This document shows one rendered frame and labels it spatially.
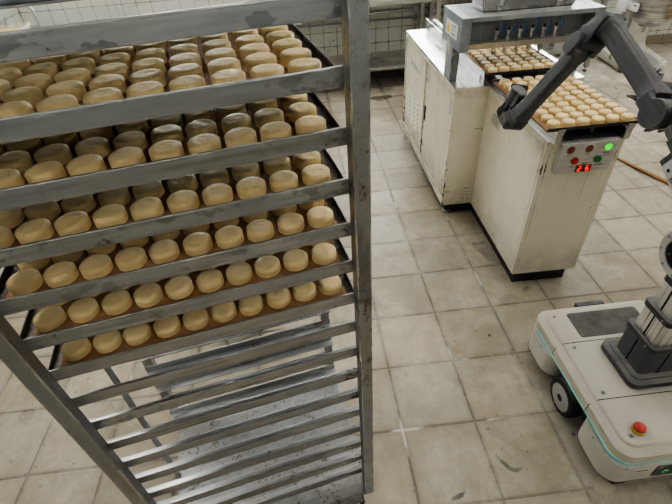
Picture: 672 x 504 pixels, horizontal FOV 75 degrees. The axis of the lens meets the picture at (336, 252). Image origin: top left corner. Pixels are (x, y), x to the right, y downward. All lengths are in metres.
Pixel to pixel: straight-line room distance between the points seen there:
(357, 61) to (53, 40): 0.36
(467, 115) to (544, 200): 0.72
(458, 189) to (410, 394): 1.41
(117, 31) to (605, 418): 1.76
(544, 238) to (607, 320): 0.50
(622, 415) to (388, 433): 0.84
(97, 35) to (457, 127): 2.25
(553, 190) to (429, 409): 1.12
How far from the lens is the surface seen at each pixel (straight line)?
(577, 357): 1.97
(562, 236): 2.43
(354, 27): 0.62
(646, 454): 1.86
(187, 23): 0.61
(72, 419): 1.03
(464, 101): 2.62
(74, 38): 0.63
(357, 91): 0.64
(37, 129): 0.68
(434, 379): 2.07
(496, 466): 1.93
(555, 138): 2.04
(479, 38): 2.63
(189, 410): 1.83
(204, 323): 0.92
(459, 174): 2.83
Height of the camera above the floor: 1.71
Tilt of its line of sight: 40 degrees down
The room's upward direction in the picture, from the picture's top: 4 degrees counter-clockwise
